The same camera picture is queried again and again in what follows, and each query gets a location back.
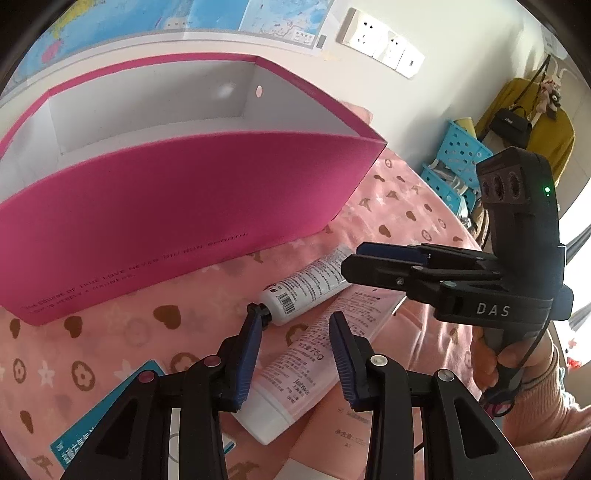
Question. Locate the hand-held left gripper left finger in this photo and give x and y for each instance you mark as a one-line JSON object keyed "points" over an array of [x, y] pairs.
{"points": [[240, 350]]}

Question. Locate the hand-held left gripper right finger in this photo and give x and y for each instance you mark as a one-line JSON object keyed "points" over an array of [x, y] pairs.
{"points": [[344, 360]]}

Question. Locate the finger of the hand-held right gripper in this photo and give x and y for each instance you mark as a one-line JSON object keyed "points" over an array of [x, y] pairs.
{"points": [[383, 250], [378, 273]]}

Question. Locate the small pink tube white cap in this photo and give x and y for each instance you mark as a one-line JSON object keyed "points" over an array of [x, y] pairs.
{"points": [[314, 350]]}

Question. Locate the white tube with black cap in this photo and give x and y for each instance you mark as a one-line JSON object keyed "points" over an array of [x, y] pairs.
{"points": [[304, 286]]}

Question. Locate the large pink tube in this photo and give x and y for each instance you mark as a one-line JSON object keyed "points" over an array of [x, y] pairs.
{"points": [[323, 452]]}

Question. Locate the white and teal medicine box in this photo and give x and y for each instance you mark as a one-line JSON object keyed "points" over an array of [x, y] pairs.
{"points": [[101, 424]]}

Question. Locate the pink cardboard box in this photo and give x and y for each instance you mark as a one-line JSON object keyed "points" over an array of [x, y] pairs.
{"points": [[161, 207]]}

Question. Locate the person's right forearm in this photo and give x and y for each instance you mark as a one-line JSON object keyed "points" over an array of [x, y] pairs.
{"points": [[545, 415]]}

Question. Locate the person's right hand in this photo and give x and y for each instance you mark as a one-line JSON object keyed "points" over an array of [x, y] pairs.
{"points": [[485, 369]]}

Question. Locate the blue perforated plastic basket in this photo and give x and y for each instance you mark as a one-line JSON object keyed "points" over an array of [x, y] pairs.
{"points": [[461, 150], [445, 189]]}

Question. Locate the yellow garment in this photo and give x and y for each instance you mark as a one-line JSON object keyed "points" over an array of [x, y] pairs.
{"points": [[561, 134]]}

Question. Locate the black handbag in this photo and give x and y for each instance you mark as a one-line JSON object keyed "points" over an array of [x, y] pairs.
{"points": [[508, 127]]}

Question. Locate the yellow container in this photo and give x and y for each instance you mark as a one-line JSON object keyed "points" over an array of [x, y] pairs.
{"points": [[463, 125]]}

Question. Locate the small plush toy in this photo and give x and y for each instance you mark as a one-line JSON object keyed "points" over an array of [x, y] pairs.
{"points": [[551, 94]]}

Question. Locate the white wall socket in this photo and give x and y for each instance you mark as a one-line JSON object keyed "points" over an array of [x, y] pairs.
{"points": [[411, 63], [392, 50], [362, 32]]}

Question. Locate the colourful wall map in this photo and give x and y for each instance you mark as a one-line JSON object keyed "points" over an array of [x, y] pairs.
{"points": [[277, 18]]}

